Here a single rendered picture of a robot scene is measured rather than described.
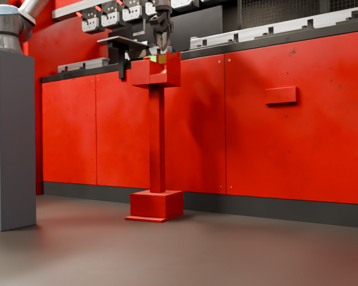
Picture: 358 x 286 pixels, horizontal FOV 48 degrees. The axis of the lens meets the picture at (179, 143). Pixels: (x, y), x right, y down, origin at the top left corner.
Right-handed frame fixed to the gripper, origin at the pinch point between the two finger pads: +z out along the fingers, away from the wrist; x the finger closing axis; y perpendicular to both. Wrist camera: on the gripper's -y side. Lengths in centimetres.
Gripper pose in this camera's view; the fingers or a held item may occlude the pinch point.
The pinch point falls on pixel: (162, 48)
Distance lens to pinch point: 204.2
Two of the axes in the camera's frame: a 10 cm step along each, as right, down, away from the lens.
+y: 4.2, -0.9, 9.0
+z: 0.5, 10.0, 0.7
